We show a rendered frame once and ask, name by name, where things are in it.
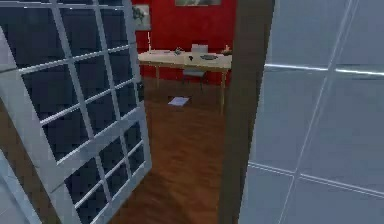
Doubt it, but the white paper sheet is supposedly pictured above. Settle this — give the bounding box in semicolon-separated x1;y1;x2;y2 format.
167;96;191;108

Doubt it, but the pale wooden table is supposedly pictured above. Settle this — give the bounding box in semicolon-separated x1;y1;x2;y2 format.
137;49;233;116

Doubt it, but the grey chair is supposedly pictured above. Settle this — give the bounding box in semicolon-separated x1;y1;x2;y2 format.
181;43;210;92

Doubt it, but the white glazed room door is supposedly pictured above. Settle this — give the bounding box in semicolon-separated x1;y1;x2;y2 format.
0;0;153;224

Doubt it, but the brown door frame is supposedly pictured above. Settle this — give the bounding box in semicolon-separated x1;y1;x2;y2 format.
218;0;276;224

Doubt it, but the grey framed wall picture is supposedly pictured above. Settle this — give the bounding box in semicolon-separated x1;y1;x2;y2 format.
131;4;152;32

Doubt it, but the green framed wall picture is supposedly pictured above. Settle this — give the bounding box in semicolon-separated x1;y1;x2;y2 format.
174;0;222;7

